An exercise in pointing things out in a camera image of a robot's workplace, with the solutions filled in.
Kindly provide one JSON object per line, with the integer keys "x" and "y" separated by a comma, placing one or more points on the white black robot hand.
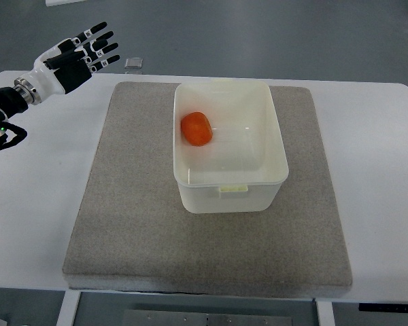
{"x": 72, "y": 62}

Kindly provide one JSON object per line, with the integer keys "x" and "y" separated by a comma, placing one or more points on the orange fruit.
{"x": 196, "y": 129}

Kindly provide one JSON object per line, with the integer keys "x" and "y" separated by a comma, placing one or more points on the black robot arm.
{"x": 28, "y": 89}

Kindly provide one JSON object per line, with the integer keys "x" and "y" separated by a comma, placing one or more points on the white plastic box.
{"x": 244, "y": 165}

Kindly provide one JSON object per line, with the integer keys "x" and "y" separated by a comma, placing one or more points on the small clear floor plate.
{"x": 133, "y": 63}

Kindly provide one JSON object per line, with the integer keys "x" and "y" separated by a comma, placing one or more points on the white object at top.
{"x": 50, "y": 3}

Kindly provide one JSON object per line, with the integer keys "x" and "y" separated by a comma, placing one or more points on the grey felt mat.
{"x": 133, "y": 233}

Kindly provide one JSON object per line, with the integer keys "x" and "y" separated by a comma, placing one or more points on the left white table leg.
{"x": 69, "y": 307}

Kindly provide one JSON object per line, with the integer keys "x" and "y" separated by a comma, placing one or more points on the white table leg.
{"x": 325, "y": 313}
{"x": 69, "y": 307}

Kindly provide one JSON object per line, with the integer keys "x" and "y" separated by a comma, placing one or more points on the right white table leg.
{"x": 325, "y": 313}

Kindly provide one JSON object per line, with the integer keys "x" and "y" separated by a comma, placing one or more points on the black control panel strip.
{"x": 377, "y": 307}

